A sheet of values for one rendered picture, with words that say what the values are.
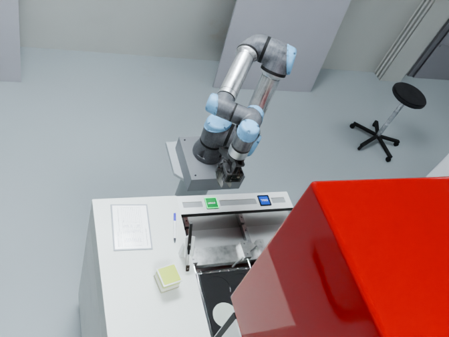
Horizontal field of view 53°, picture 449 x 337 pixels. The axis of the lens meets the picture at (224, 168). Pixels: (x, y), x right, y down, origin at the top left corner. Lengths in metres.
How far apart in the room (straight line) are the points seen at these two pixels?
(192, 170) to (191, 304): 0.69
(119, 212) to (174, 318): 0.47
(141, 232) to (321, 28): 2.92
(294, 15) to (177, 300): 2.90
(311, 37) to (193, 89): 1.15
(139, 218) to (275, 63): 0.85
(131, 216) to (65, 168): 1.43
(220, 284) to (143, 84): 2.41
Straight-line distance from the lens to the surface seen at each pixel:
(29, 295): 2.75
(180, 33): 4.17
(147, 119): 3.64
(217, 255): 1.95
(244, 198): 2.06
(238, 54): 1.91
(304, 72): 4.44
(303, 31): 4.18
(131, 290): 1.70
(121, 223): 1.83
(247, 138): 1.61
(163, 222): 1.87
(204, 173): 2.15
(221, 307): 1.83
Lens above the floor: 2.49
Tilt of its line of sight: 46 degrees down
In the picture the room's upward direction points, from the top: 25 degrees clockwise
